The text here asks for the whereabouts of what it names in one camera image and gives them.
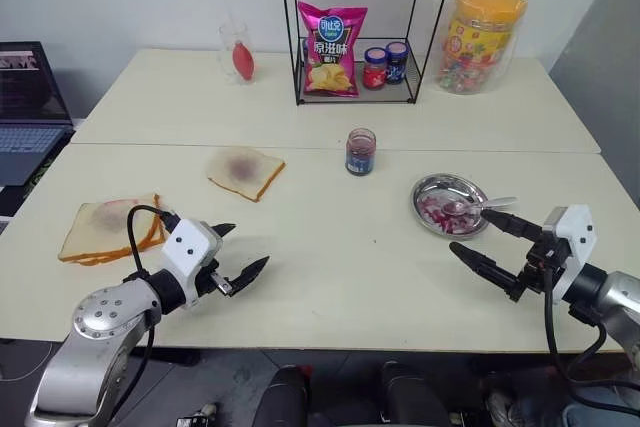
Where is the dark rounded shape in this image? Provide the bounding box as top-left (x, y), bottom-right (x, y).
top-left (258, 363), bottom-right (310, 427)
top-left (378, 360), bottom-right (437, 427)

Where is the round steel plate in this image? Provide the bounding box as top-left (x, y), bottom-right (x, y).
top-left (410, 172), bottom-right (492, 239)

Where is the grey laptop computer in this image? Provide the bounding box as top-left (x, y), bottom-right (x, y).
top-left (0, 41), bottom-right (77, 188)

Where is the jam-smeared white bread slice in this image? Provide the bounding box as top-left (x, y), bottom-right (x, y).
top-left (206, 146), bottom-right (287, 204)

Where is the red lid jar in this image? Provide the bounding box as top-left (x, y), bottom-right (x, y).
top-left (362, 46), bottom-right (388, 91)

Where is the blue jeans leg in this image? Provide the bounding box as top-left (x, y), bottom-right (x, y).
top-left (519, 385), bottom-right (640, 427)

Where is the pink potato chips bag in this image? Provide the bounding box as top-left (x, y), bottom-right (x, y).
top-left (297, 0), bottom-right (370, 99)

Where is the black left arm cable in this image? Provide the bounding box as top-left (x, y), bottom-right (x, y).
top-left (122, 203), bottom-right (180, 364)

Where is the orange lid candy jar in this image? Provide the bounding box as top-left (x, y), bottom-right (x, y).
top-left (438, 0), bottom-right (529, 96)

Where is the clear drinking glass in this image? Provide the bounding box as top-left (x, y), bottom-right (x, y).
top-left (217, 22), bottom-right (258, 88)

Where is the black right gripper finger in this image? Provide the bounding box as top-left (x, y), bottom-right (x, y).
top-left (480, 208), bottom-right (546, 244)
top-left (448, 241), bottom-right (527, 303)

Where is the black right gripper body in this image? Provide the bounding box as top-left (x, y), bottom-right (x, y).
top-left (518, 230), bottom-right (570, 295)

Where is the stained white bread slice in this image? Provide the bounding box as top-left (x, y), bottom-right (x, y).
top-left (58, 200), bottom-right (167, 264)

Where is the blue lid jar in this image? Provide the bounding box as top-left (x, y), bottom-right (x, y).
top-left (384, 40), bottom-right (413, 86)

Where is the steel spoon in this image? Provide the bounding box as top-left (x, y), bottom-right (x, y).
top-left (441, 195), bottom-right (520, 217)

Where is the open blueberry jam jar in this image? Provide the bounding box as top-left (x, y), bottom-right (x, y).
top-left (344, 128), bottom-right (377, 178)

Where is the small black device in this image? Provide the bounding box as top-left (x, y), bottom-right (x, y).
top-left (174, 401), bottom-right (218, 427)

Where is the white sneaker shoe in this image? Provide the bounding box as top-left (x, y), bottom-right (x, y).
top-left (486, 390), bottom-right (527, 427)

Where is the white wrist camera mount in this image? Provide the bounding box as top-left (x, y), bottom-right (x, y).
top-left (160, 218), bottom-right (224, 310)
top-left (542, 204), bottom-right (597, 306)

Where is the black wire shelf rack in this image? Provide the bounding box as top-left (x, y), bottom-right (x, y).
top-left (277, 0), bottom-right (460, 107)

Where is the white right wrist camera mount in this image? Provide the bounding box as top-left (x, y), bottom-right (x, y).
top-left (542, 204), bottom-right (597, 306)

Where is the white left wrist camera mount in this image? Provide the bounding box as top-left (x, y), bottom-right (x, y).
top-left (160, 218), bottom-right (224, 310)

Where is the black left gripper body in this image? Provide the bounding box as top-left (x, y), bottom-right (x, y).
top-left (194, 238), bottom-right (235, 299)

